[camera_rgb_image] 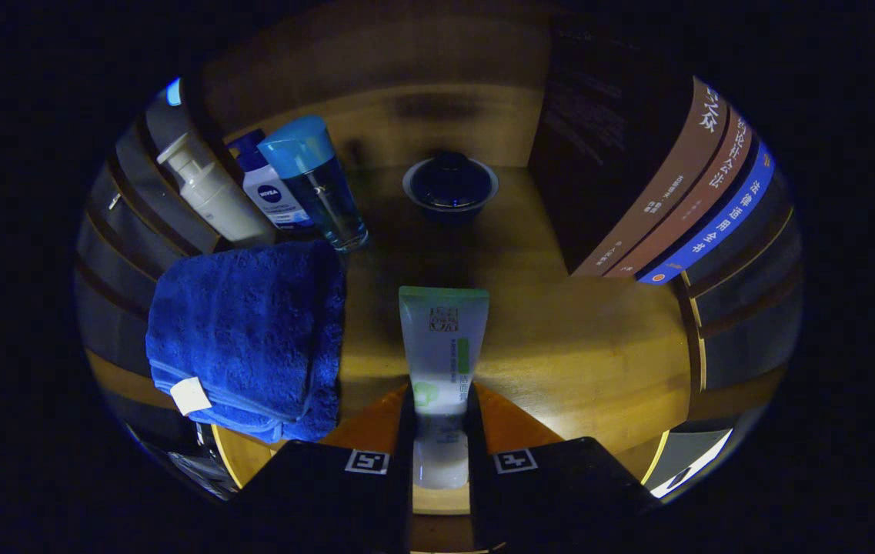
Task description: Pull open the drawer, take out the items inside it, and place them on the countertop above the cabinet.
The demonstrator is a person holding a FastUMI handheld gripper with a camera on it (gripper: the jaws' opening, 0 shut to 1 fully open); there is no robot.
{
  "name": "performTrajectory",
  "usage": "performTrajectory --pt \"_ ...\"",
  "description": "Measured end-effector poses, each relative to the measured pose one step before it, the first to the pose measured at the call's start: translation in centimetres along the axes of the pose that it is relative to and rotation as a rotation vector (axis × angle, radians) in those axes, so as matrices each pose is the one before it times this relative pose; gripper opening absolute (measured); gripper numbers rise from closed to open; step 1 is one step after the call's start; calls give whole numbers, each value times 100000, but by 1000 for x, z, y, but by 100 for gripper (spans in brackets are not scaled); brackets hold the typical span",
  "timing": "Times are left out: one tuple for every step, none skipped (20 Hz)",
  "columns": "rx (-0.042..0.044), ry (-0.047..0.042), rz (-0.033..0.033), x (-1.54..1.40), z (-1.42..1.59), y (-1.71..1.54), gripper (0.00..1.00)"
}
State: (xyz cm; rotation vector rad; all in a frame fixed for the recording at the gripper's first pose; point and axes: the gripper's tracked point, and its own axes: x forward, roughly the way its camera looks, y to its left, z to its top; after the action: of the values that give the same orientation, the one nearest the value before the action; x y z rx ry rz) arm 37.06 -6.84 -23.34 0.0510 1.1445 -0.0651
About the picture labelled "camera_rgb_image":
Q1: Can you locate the white bottle with blue cap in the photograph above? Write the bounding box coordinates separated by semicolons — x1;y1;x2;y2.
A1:
226;129;315;230

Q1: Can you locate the wooden countertop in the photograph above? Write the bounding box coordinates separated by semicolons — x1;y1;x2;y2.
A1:
210;163;707;516

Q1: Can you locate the wooden cabinet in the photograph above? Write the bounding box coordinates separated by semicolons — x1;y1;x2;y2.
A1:
75;8;803;501

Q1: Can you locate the reddish brown book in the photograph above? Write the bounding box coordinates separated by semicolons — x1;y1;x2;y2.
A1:
606;108;755;278

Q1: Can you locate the blue lidded teacup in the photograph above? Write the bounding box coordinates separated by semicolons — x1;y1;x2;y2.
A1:
402;151;499;224

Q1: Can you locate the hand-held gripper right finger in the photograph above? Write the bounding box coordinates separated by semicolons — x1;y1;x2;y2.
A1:
466;382;663;554

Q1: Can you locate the white pump bottle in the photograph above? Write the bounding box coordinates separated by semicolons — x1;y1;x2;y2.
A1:
156;132;278;247

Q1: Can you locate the white and green tube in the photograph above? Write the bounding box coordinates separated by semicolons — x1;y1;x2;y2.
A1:
398;286;490;490

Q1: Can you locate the clear teal bottle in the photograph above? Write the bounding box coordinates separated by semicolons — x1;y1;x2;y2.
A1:
257;115;369;253

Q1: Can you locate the blue folded towel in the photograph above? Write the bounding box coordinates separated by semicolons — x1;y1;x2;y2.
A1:
145;240;347;443

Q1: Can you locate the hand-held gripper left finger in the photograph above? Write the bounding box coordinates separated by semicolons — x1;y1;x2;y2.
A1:
231;383;416;554

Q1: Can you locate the dark brown book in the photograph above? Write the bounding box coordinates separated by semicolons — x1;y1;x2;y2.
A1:
527;27;730;278

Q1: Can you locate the blue book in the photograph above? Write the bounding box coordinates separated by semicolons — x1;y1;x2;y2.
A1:
636;141;778;286

